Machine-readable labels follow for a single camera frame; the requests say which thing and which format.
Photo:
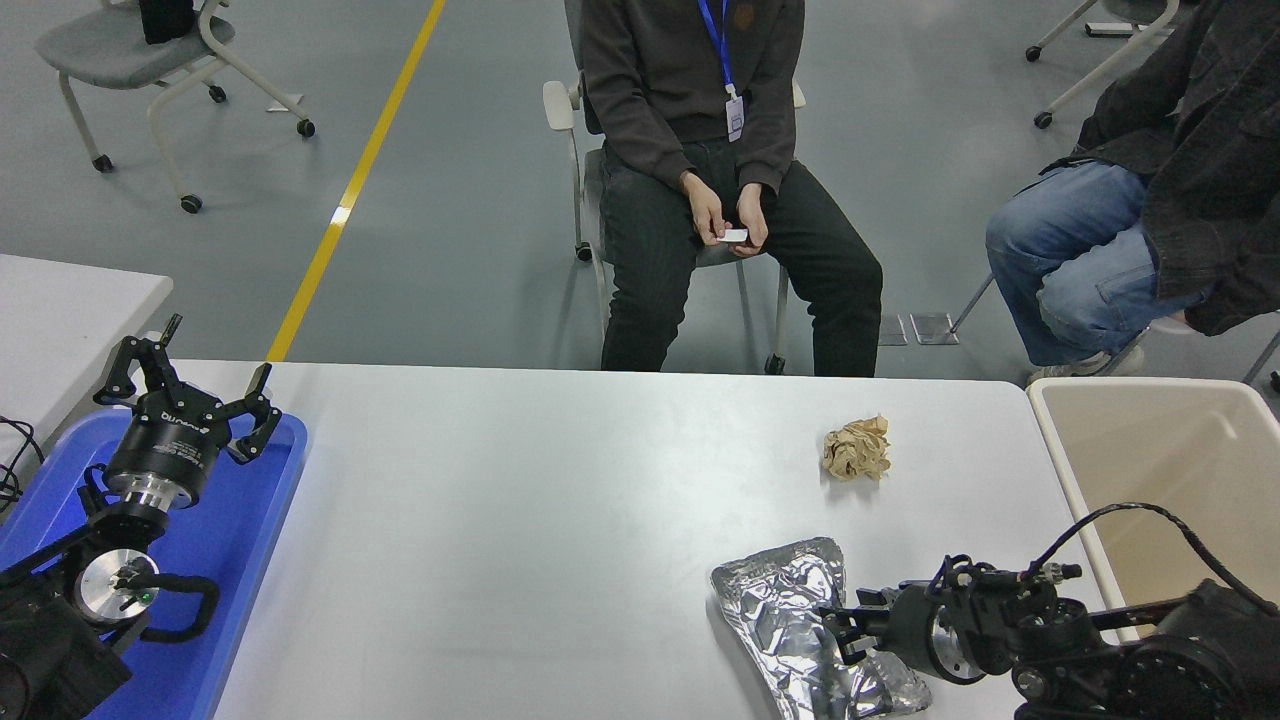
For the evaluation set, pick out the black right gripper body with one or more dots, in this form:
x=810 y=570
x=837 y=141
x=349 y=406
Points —
x=908 y=635

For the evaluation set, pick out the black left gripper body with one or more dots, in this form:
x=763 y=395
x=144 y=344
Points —
x=165 y=440

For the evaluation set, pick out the silver foil tray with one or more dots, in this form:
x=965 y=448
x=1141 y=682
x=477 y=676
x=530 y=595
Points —
x=770 y=600

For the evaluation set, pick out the small white card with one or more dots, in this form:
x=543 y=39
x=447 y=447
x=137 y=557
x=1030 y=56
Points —
x=733 y=236

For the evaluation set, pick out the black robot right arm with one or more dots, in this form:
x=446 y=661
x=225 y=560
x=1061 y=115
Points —
x=1180 y=660

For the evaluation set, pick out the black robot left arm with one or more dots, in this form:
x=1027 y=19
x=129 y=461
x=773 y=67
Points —
x=50 y=650

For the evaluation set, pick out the person's left hand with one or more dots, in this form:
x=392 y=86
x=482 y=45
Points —
x=752 y=215

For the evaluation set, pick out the person's right hand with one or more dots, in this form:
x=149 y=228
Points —
x=705 y=205

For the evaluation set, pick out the white side table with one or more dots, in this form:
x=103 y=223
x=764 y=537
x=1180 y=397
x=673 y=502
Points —
x=60 y=320

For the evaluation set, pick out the blue plastic tray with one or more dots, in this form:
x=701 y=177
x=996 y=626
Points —
x=240 y=540

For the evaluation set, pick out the crumpled tan paper ball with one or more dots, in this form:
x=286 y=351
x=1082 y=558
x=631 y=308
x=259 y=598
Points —
x=855 y=450

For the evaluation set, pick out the metal floor socket plate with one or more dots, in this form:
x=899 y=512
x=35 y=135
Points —
x=895 y=332
x=933 y=328

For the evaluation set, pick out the large pale beige bin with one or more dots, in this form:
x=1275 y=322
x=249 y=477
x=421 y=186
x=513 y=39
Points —
x=1160 y=450

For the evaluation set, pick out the grey wheeled office chair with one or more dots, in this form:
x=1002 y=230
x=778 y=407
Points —
x=110 y=45

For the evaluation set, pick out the black bag on chair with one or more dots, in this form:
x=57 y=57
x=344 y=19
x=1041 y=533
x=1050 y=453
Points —
x=165 y=20

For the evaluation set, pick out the white-seated chair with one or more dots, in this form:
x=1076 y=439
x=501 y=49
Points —
x=1172 y=326

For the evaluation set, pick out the white-armed chair under person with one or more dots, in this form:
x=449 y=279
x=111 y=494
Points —
x=557 y=105

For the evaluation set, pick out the white-legged wheeled chair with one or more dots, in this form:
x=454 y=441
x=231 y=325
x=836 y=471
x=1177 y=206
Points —
x=1043 y=119

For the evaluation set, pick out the seated person in jeans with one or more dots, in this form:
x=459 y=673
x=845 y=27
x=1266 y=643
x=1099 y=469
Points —
x=1220 y=150

